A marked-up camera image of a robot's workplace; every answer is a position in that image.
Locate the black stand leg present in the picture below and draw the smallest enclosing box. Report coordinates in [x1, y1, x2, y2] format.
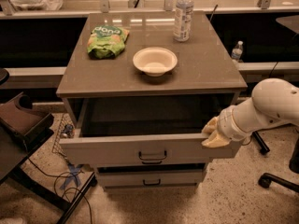
[252, 132, 270, 155]

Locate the small water bottle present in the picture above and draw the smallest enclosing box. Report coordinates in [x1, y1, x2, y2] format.
[231, 41, 243, 63]

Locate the dark brown chair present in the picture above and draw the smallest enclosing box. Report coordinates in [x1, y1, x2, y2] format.
[0, 67, 98, 224]

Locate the wire basket with clutter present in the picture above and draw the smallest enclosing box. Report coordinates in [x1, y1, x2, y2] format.
[52, 113, 75, 157]

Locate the grey drawer cabinet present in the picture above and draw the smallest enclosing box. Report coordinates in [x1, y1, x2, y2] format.
[55, 10, 249, 191]

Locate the grey drawer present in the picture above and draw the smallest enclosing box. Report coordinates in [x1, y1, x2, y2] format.
[97, 169, 206, 189]
[61, 94, 239, 167]
[97, 160, 209, 173]

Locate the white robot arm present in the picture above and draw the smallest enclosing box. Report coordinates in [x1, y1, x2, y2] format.
[202, 78, 299, 147]

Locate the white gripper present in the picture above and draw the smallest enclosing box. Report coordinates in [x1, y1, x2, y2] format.
[202, 105, 250, 148]

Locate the white paper bowl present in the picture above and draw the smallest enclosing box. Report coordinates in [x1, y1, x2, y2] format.
[133, 47, 178, 77]

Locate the grey middle drawer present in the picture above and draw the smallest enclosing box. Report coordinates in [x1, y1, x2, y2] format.
[97, 160, 209, 173]

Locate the grey bottom drawer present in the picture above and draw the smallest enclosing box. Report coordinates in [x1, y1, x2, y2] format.
[97, 169, 206, 189]

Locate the clear water bottle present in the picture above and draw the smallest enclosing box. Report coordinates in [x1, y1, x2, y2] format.
[173, 0, 194, 42]

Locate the blue tape cross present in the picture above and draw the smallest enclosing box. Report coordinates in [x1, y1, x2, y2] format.
[60, 164, 83, 190]

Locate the green chips bag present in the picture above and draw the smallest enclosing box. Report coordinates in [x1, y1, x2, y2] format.
[87, 25, 130, 59]

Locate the black office chair base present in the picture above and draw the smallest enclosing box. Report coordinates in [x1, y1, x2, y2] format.
[258, 139, 299, 193]

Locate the black floor cable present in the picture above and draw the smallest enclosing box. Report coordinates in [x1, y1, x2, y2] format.
[27, 156, 94, 224]

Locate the grey top drawer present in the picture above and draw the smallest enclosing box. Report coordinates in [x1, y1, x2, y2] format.
[61, 94, 239, 167]

